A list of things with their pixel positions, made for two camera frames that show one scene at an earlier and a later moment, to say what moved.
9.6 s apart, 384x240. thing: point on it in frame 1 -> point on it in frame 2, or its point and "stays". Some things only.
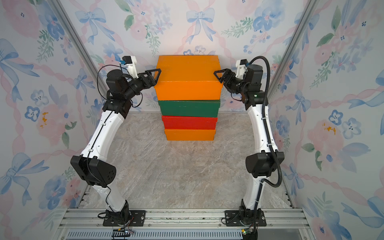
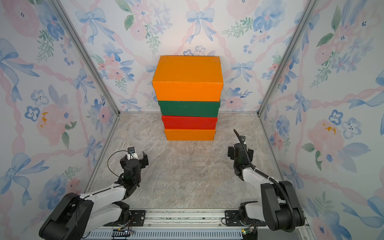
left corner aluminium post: x=78 y=44 stays
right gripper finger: x=215 y=73 -> x=231 y=152
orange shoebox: x=190 y=134 stays
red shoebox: x=186 y=122 stays
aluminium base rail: x=179 y=224 stays
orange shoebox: x=188 y=77 stays
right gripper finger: x=228 y=83 -> x=250 y=152
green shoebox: x=190 y=108 stays
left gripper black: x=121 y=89 -> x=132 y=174
